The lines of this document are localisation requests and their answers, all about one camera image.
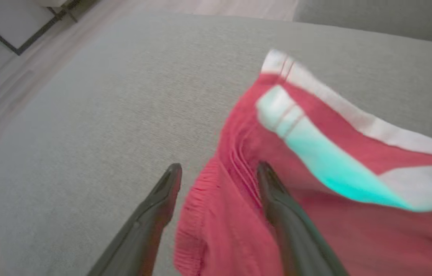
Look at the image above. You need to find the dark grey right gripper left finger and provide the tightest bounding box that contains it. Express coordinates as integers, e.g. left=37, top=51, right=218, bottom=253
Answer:
left=87, top=163, right=183, bottom=276

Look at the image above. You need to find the white panel black metal frame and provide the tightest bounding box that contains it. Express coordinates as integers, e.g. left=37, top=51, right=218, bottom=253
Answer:
left=0, top=0, right=97, bottom=56

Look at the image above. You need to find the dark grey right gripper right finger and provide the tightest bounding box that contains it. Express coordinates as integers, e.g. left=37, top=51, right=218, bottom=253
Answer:
left=258, top=161, right=348, bottom=276

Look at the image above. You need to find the grey fabric sofa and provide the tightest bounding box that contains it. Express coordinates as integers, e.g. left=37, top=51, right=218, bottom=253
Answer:
left=0, top=0, right=432, bottom=276

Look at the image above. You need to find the red Bulls basketball jersey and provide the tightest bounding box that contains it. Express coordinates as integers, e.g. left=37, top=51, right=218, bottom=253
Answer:
left=173, top=49, right=432, bottom=276

